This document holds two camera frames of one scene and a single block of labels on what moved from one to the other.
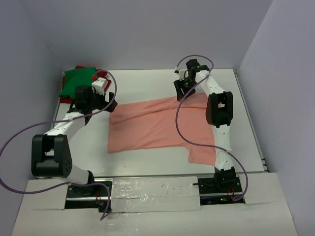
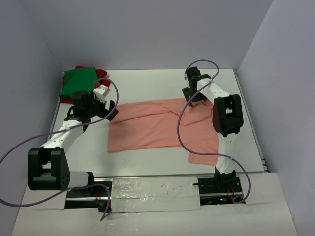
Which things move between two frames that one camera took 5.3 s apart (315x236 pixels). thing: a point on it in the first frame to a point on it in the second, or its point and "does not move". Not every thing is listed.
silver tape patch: x=131 y=194 does not move
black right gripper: x=179 y=85 to x=187 y=92
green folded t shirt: x=75 y=78 does not move
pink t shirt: x=151 y=125 does not move
